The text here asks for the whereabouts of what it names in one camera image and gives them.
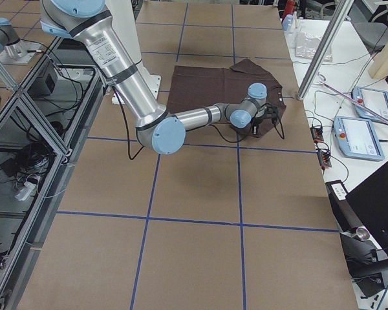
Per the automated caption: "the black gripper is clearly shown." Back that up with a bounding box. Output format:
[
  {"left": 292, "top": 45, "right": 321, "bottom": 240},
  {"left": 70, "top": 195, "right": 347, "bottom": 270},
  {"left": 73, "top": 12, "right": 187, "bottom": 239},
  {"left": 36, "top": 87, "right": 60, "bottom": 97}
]
[{"left": 252, "top": 103, "right": 278, "bottom": 134}]

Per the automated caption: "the brown t-shirt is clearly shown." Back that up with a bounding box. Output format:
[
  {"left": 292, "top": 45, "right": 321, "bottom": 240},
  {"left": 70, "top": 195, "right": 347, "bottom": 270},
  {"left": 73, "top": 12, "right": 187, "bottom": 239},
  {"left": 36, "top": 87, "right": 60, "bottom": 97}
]
[{"left": 167, "top": 59, "right": 286, "bottom": 139}]

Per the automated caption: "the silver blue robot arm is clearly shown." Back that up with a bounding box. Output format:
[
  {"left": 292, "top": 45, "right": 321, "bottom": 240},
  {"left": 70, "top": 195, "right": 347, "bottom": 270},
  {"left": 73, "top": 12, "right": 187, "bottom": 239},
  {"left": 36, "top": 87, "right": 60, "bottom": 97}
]
[{"left": 40, "top": 1, "right": 277, "bottom": 154}]

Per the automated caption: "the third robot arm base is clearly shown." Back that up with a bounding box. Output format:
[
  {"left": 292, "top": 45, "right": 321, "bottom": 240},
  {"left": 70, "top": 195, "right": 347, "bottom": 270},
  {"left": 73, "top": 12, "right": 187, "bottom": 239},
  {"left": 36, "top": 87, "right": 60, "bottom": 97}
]
[{"left": 0, "top": 17, "right": 42, "bottom": 65}]

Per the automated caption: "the silver foil bag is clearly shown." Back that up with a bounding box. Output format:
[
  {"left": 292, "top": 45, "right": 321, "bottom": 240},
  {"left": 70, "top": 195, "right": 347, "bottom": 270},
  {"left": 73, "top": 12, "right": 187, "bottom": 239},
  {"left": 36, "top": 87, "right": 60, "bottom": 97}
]
[{"left": 295, "top": 32, "right": 322, "bottom": 59}]

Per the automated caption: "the near blue teach pendant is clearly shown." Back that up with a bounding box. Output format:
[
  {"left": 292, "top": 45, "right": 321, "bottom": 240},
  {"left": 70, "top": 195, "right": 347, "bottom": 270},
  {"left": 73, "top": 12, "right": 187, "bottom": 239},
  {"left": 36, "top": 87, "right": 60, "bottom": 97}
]
[{"left": 333, "top": 116, "right": 385, "bottom": 161}]

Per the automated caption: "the blue teach pendant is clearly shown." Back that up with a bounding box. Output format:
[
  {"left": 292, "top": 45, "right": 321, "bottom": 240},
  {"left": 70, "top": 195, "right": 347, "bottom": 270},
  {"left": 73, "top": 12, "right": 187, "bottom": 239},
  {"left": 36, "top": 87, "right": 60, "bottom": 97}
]
[
  {"left": 333, "top": 116, "right": 385, "bottom": 161},
  {"left": 352, "top": 87, "right": 388, "bottom": 120}
]

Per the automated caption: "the black box with label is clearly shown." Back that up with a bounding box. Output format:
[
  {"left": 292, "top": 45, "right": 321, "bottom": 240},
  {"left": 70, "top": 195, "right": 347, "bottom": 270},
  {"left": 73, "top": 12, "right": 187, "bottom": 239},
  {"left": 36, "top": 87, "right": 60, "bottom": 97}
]
[{"left": 325, "top": 180, "right": 370, "bottom": 241}]

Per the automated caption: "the far blue teach pendant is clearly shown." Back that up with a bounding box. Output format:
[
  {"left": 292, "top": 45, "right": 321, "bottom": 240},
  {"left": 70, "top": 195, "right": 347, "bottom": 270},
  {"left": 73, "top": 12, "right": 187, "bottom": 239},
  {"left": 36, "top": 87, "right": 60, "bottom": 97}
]
[{"left": 352, "top": 87, "right": 388, "bottom": 120}]

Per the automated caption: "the white reacher grabber tool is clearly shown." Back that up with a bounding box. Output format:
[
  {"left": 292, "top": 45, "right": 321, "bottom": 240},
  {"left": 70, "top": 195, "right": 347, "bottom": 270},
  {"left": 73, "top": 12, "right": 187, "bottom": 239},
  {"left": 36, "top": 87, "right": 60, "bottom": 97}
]
[{"left": 318, "top": 73, "right": 388, "bottom": 125}]

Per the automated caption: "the black monitor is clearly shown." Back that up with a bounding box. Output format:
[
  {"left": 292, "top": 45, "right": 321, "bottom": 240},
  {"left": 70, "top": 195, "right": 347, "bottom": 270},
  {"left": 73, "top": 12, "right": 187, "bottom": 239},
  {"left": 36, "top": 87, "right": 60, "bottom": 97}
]
[{"left": 347, "top": 161, "right": 388, "bottom": 256}]

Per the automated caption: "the white power strip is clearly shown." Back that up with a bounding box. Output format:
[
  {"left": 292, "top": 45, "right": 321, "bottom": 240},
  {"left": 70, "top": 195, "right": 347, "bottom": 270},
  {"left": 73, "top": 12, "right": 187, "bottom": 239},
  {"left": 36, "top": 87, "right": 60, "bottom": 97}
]
[{"left": 15, "top": 181, "right": 37, "bottom": 201}]

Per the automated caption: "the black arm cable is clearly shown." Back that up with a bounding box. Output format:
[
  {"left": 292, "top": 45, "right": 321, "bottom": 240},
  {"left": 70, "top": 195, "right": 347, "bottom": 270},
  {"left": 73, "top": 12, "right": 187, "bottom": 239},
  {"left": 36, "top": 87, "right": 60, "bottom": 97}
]
[{"left": 111, "top": 87, "right": 287, "bottom": 161}]

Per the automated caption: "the aluminium frame post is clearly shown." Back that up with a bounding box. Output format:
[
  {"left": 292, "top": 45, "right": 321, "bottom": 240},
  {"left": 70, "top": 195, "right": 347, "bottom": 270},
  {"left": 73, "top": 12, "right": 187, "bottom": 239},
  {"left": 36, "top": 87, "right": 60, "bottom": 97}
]
[{"left": 297, "top": 0, "right": 354, "bottom": 101}]

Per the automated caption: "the aluminium frame rack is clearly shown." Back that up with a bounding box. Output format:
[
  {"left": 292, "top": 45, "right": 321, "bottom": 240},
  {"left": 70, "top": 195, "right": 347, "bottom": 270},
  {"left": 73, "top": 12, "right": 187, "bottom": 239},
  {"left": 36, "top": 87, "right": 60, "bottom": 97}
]
[{"left": 0, "top": 39, "right": 103, "bottom": 309}]

